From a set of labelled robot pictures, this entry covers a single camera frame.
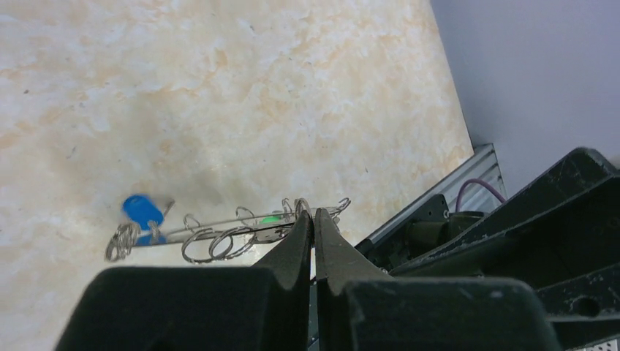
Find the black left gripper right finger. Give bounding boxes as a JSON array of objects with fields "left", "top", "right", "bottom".
[{"left": 314, "top": 208, "right": 560, "bottom": 350}]

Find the green plastic key tag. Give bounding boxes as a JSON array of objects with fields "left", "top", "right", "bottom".
[{"left": 260, "top": 216, "right": 282, "bottom": 224}]

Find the blue plastic key tag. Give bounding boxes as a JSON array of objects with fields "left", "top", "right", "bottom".
[{"left": 121, "top": 194, "right": 167, "bottom": 246}]

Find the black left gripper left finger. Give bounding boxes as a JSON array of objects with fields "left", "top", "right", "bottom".
[{"left": 56, "top": 211, "right": 313, "bottom": 350}]

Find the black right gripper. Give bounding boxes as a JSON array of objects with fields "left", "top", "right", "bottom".
[{"left": 391, "top": 148, "right": 619, "bottom": 349}]

